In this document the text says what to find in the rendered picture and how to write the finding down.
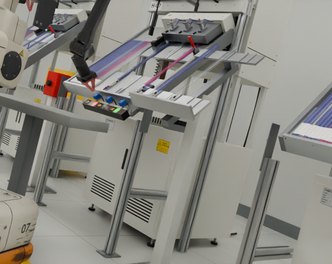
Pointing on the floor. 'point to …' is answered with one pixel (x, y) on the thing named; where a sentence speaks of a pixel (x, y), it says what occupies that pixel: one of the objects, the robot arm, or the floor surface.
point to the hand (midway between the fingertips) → (93, 89)
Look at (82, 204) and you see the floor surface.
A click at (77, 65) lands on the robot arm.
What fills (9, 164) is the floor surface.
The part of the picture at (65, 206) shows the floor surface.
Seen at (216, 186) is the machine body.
